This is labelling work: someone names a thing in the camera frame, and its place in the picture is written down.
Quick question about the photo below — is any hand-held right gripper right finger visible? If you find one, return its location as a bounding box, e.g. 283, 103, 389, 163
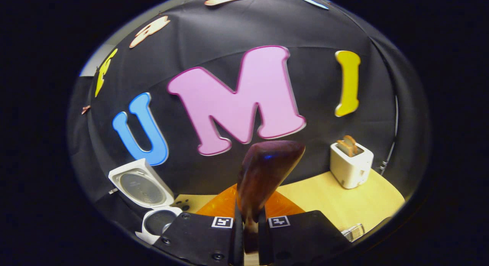
258, 190, 352, 266

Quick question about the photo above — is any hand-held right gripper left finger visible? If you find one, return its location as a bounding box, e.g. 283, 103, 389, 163
153, 184, 245, 266

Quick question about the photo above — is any wire chopstick holder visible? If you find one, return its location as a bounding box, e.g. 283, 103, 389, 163
341, 223, 365, 242

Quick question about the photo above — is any brown wooden spoon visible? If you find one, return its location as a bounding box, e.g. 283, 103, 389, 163
237, 140, 306, 254

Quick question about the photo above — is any white rice cooker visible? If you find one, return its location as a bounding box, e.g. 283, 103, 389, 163
108, 158, 183, 245

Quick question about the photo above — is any white toaster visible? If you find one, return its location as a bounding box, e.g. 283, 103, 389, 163
330, 141, 374, 189

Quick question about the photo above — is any brown toast slice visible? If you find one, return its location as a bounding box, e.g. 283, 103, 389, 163
337, 135, 359, 157

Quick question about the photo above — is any black backdrop cloth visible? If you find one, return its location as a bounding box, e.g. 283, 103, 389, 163
68, 0, 430, 236

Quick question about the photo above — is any black power cable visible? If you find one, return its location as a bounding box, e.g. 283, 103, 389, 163
379, 96, 399, 175

